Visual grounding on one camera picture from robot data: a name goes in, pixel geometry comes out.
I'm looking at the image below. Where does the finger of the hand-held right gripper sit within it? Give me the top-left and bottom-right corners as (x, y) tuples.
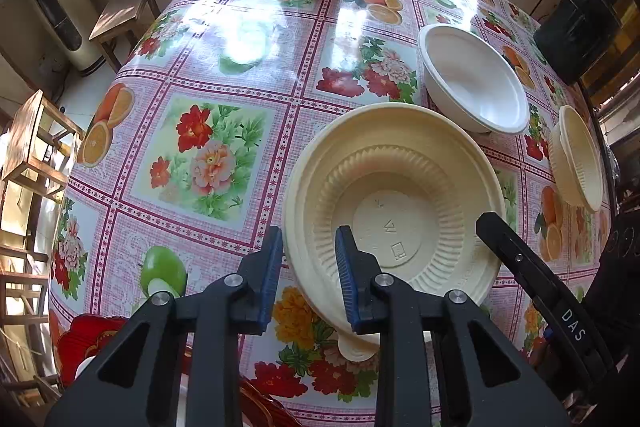
(475, 212), (617, 388)

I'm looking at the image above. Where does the large beige bowl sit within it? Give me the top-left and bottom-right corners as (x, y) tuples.
(284, 103), (508, 360)

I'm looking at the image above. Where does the white paper bowl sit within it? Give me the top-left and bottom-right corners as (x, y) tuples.
(417, 24), (531, 135)

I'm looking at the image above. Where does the light wooden stool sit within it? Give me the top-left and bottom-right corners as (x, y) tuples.
(1, 89), (85, 200)
(0, 242), (51, 343)

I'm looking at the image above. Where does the dark wooden stool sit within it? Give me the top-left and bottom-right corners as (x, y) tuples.
(89, 0), (162, 74)

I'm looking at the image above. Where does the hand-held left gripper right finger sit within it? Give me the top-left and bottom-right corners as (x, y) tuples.
(334, 227), (571, 427)

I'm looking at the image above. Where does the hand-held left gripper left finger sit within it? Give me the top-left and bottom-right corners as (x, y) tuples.
(45, 227), (285, 427)

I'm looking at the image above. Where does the red flower-shaped plate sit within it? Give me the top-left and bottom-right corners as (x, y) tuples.
(56, 313), (301, 427)

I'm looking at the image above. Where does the small beige bowl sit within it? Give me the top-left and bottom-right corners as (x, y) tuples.
(549, 105), (606, 214)

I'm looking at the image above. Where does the black cylindrical container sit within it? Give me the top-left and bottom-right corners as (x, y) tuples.
(532, 0), (626, 85)

